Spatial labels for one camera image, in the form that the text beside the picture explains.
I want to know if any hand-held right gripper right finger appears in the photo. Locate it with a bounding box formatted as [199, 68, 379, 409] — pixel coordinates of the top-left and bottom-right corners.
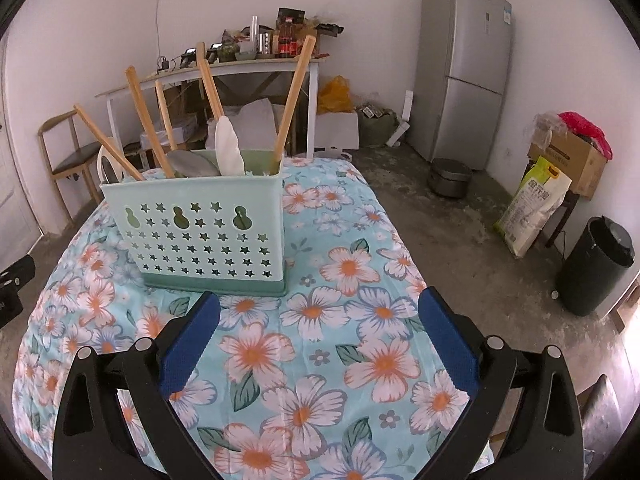
[417, 287, 586, 480]

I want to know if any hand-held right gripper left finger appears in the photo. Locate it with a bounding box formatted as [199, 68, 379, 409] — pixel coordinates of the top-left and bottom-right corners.
[52, 290, 223, 480]

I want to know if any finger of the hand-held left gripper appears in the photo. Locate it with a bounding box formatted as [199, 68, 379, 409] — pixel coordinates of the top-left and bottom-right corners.
[0, 254, 37, 292]

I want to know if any green plastic utensil holder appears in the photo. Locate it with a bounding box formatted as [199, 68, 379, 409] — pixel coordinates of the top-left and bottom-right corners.
[99, 149, 288, 296]

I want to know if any cream plastic ladle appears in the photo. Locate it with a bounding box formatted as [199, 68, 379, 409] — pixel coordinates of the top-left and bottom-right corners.
[214, 116, 247, 177]

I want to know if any white door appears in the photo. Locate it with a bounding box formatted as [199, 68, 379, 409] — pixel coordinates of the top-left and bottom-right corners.
[0, 105, 41, 261]

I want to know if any floral blue blanket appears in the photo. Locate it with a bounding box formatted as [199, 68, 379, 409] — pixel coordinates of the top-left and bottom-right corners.
[10, 155, 493, 480]

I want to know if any wooden chair with dark seat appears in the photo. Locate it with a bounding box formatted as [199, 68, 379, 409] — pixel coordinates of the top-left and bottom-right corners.
[37, 110, 108, 221]

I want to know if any black trash bin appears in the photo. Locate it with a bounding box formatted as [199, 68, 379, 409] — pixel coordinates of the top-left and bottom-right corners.
[555, 216, 636, 317]

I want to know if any yellow and white rice bag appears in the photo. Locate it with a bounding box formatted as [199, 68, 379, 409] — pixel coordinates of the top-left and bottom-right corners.
[495, 156, 573, 259]

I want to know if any dark metal pot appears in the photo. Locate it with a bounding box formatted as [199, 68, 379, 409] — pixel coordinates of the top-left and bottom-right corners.
[427, 158, 473, 198]

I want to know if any dark stool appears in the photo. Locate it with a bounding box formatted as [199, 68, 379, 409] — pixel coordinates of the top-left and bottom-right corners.
[545, 192, 581, 251]

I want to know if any flat grey box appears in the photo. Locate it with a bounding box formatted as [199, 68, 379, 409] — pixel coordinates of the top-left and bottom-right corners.
[140, 115, 198, 151]

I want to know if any brown cardboard box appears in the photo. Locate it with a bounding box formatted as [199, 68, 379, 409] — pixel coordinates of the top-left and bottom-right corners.
[527, 125, 608, 200]

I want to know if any green sack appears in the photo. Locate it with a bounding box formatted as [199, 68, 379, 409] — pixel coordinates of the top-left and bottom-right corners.
[357, 105, 398, 148]

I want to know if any white box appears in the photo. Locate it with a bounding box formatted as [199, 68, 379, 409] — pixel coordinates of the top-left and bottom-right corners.
[315, 110, 360, 151]

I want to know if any red plastic bag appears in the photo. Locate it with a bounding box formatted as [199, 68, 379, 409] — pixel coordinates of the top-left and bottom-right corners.
[557, 111, 612, 161]

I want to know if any yellow plastic bag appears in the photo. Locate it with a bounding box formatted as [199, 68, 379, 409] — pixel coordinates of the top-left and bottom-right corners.
[318, 76, 353, 115]

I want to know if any white table with wooden top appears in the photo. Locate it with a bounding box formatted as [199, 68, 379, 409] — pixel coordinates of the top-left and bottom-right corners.
[95, 55, 326, 161]

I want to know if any silver refrigerator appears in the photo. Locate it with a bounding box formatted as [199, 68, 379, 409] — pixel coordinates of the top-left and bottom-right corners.
[407, 0, 513, 171]

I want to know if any dark soda bottle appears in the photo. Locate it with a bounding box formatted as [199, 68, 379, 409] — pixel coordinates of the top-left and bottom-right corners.
[277, 19, 297, 58]

